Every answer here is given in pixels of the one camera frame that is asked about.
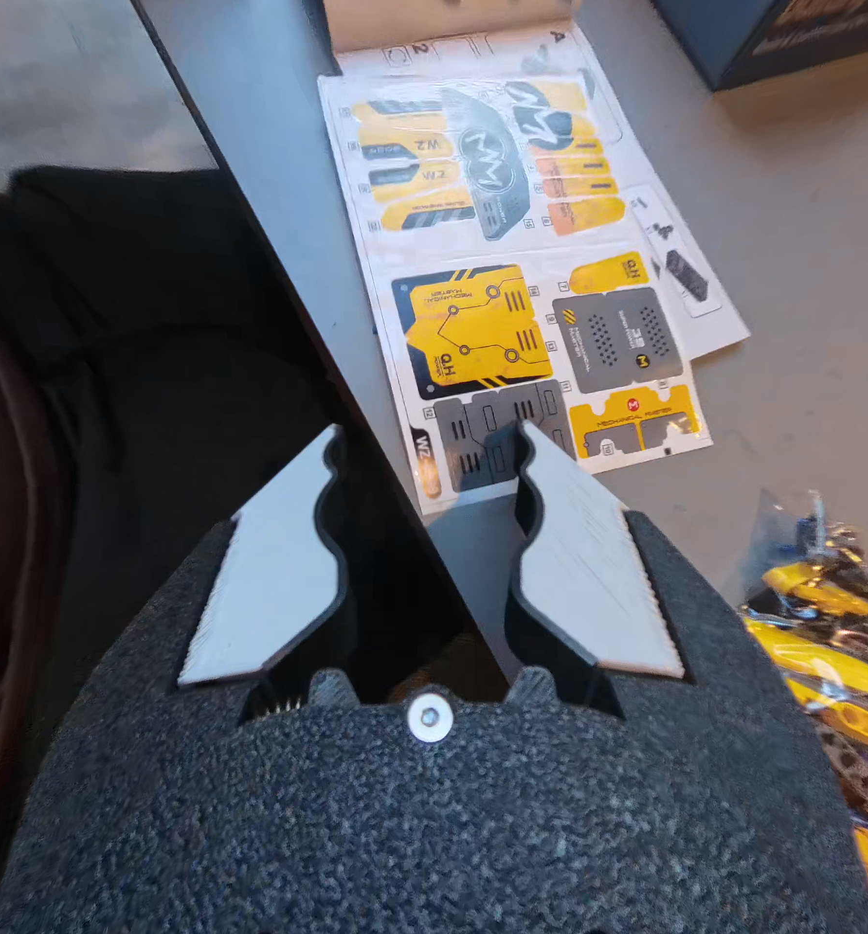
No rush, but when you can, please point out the yellow grey sticker sheet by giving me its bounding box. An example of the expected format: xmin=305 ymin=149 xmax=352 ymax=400
xmin=317 ymin=69 xmax=714 ymax=515

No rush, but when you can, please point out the black cloth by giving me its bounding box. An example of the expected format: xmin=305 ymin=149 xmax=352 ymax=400
xmin=0 ymin=164 xmax=435 ymax=731

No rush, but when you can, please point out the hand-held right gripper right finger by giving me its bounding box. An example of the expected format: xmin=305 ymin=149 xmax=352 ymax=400
xmin=506 ymin=422 xmax=687 ymax=712

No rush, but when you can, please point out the white instruction booklet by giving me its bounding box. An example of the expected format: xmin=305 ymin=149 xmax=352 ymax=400
xmin=328 ymin=0 xmax=752 ymax=362

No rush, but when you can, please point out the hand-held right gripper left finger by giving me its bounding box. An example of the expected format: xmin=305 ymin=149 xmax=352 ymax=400
xmin=177 ymin=425 xmax=351 ymax=712

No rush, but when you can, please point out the blue cardboard kit box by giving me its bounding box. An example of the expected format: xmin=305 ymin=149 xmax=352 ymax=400
xmin=651 ymin=0 xmax=868 ymax=92

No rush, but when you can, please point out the small clear bag of parts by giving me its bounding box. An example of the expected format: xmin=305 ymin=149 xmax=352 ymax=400
xmin=722 ymin=487 xmax=868 ymax=928

